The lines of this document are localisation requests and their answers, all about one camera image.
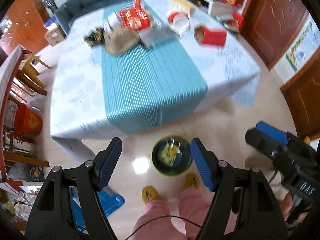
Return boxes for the red cardboard box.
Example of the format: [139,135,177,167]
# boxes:
[194,25,227,47]

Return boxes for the red white paper bucket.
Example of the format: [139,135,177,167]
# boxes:
[167,11,190,36]

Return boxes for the yellow long carton box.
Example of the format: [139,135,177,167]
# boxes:
[170,0,195,17]

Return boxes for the grey box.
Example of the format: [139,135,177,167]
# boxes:
[139,26,178,48]

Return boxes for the black gold wrapper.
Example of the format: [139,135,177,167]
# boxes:
[84,27,105,48]

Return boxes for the red snack bag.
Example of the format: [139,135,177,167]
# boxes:
[119,7,151,31]

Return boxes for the brown paper cup carrier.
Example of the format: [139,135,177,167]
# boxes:
[104,27,140,55]

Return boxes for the red white torn carton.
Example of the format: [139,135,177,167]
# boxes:
[133,0,145,10]

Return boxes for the white purple small box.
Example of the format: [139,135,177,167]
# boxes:
[107,11,123,31]

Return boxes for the orange snack bag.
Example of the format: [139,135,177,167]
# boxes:
[167,143,179,158]

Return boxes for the yellow paper envelope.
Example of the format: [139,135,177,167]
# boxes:
[158,142,176,167]

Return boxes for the yellow rim trash bin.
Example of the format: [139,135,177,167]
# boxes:
[150,134,193,177]

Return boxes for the person right hand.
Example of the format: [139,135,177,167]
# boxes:
[279,192,293,221]

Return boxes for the pink trousers legs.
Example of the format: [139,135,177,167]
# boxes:
[130,187,238,240]

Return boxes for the blue plastic stool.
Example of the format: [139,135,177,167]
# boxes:
[70,186,125,232]

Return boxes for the left yellow slipper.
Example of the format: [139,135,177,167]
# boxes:
[142,186,160,204]

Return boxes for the brown wooden door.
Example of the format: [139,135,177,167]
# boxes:
[241,0,319,140]

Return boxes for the small red gift bag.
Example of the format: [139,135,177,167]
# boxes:
[232,11,245,32]

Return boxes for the white low cabinet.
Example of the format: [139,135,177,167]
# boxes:
[199,0,234,17]

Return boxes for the leaf pattern tablecloth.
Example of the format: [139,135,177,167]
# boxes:
[50,1,260,161]

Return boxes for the long wooden side table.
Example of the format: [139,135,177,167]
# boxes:
[0,44,51,188]

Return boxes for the cardboard box on floor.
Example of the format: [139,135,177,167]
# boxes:
[44,25,66,47]

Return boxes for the wooden cabinet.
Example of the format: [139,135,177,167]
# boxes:
[1,0,49,55]

